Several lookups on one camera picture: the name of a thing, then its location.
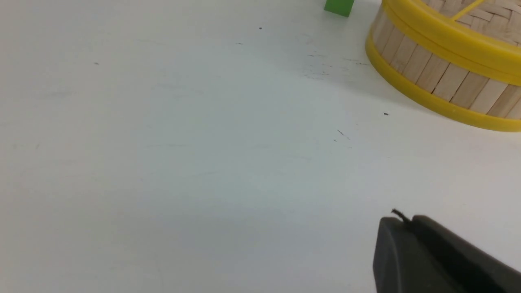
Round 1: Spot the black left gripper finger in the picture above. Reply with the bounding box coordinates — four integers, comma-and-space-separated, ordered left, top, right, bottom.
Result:
373, 209, 521, 293

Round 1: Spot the green cube block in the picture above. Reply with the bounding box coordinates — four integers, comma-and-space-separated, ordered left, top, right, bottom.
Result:
324, 0, 355, 18

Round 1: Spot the yellow rimmed bamboo steamer basket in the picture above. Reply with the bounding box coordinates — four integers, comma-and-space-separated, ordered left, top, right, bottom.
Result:
365, 4, 520, 132

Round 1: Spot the yellow rimmed bamboo steamer lid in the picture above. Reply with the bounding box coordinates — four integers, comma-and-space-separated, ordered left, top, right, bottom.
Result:
382, 0, 521, 85

